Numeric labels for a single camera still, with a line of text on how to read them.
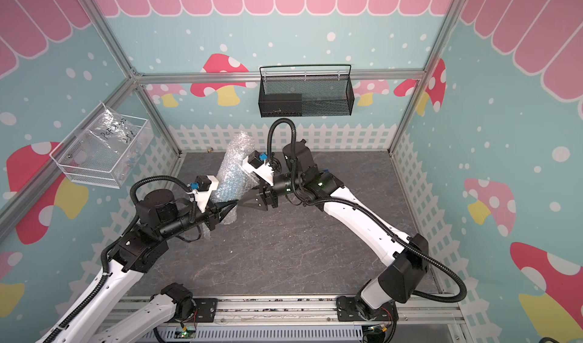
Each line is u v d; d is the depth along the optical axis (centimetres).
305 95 92
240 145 54
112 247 49
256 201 55
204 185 53
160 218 49
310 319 74
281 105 89
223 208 60
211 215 56
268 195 55
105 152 74
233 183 57
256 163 53
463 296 39
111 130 73
